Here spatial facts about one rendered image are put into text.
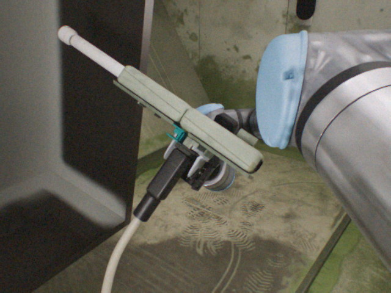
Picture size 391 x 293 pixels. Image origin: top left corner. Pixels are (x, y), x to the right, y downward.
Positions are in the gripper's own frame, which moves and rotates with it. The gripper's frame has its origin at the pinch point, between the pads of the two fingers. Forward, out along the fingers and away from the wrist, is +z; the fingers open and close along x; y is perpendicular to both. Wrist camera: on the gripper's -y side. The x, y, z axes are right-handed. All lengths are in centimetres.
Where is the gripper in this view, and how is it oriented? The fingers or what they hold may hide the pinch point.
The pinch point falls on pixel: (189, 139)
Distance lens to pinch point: 62.9
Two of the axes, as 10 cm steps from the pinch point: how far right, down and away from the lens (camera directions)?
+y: -6.0, 8.0, -0.3
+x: -7.7, -5.6, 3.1
